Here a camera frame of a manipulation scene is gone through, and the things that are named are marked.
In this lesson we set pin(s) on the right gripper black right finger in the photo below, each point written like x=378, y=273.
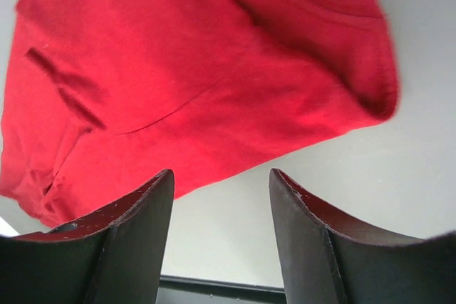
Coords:
x=329, y=256

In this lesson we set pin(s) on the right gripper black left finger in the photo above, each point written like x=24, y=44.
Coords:
x=112, y=255

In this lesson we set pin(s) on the red t-shirt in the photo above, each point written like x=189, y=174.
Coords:
x=102, y=94

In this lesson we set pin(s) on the black mounting plate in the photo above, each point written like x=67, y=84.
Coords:
x=179, y=290

